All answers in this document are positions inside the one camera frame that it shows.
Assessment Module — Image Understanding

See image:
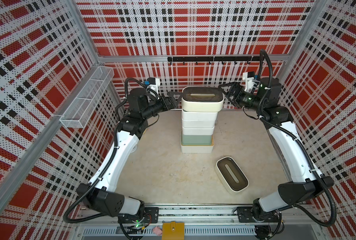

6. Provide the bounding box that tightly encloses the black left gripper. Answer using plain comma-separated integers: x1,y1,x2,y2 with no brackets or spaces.
141,92,182,121

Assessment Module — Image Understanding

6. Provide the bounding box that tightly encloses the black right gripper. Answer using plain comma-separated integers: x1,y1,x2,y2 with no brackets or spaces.
217,83,264,114

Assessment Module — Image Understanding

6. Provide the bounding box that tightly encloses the cream tissue box dark lid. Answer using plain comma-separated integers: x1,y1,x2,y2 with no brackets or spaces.
181,87,224,113

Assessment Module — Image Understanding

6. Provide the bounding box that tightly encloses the white tissue box grey lid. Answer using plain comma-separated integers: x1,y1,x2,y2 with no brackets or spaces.
181,110,218,121

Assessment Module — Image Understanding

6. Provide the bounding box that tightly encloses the mint green tissue box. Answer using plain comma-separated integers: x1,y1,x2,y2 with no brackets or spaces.
181,134,213,146

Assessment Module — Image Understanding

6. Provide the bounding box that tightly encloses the cream box dark lid front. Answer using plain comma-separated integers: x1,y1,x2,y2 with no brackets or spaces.
215,157,249,195

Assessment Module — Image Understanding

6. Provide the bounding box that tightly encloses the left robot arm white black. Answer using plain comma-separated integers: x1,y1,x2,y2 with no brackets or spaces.
63,78,183,224

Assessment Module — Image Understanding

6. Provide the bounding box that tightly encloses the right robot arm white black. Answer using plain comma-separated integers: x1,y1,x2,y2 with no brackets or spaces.
219,49,337,227

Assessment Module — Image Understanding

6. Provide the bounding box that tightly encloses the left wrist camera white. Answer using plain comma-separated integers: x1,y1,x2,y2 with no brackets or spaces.
145,78,161,96

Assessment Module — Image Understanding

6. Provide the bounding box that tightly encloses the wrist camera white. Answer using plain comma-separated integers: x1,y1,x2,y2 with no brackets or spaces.
242,72,258,94
145,78,161,96

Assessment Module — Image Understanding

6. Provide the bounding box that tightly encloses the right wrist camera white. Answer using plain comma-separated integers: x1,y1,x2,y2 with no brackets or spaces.
242,72,258,94

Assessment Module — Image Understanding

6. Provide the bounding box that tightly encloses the black wall hook rail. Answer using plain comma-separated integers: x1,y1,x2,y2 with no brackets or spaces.
167,56,260,63

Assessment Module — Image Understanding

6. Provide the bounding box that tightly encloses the white wire mesh wall basket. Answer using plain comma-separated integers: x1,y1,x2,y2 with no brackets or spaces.
60,66,114,129

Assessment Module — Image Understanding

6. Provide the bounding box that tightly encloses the pink small object on rail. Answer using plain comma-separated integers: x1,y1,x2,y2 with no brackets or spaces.
153,226,163,236

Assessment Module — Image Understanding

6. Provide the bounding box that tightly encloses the yellow block on rail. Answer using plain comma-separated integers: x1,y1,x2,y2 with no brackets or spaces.
162,222,185,240

